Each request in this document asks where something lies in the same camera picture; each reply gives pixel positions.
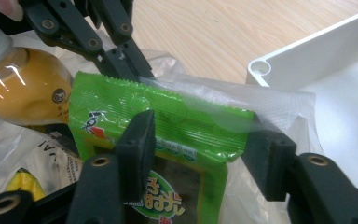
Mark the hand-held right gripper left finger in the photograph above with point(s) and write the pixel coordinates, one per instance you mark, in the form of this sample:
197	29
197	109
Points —
136	149

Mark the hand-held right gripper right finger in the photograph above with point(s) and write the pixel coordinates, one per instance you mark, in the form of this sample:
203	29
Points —
270	161

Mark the green seaweed packet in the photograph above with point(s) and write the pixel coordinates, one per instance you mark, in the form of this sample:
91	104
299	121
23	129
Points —
183	124

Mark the clear plastic bag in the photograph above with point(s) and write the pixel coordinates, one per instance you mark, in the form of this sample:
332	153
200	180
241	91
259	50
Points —
261	99

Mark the orange juice bottle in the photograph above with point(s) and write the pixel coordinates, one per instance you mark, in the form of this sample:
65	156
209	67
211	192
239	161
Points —
28	90

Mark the white plastic bin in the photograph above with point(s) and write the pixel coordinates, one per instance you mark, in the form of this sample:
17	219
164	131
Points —
348	93

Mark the small yellow packet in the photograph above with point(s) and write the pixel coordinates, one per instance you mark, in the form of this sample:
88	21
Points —
26	183

